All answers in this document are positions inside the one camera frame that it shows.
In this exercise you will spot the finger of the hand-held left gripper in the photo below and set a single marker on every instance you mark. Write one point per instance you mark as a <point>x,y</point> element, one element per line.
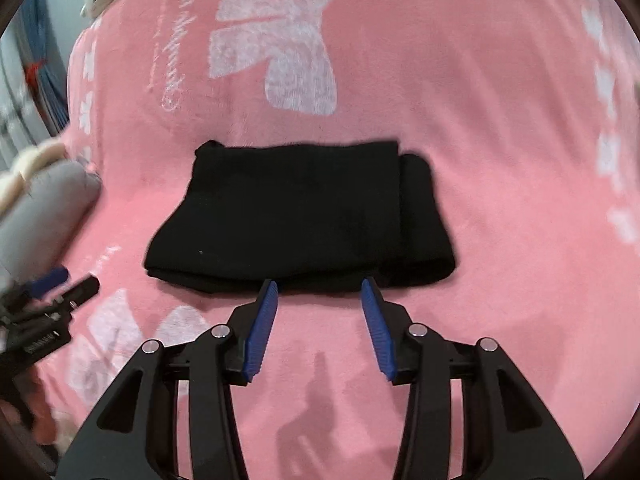
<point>82,290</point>
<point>50,280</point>

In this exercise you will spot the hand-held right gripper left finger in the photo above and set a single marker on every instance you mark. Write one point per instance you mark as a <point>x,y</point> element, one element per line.
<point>260,330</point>

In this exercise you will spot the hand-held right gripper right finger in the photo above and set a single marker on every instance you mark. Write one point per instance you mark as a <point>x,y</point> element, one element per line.
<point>377,330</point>

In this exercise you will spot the black pants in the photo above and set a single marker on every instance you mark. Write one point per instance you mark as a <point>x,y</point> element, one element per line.
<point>300,210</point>

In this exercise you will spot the person's left hand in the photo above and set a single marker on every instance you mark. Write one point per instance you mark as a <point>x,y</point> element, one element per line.
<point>40,420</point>

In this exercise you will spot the grey plush elephant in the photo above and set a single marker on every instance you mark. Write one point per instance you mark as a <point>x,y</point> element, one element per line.
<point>45,205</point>

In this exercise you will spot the grey cloth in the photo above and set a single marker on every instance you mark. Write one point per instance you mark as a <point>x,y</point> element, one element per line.
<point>15,110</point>

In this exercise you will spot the blue striped cloth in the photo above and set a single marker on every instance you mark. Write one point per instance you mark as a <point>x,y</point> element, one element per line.
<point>47,80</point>

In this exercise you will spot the pink printed blanket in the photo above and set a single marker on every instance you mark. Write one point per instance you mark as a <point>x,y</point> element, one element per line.
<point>450,110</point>

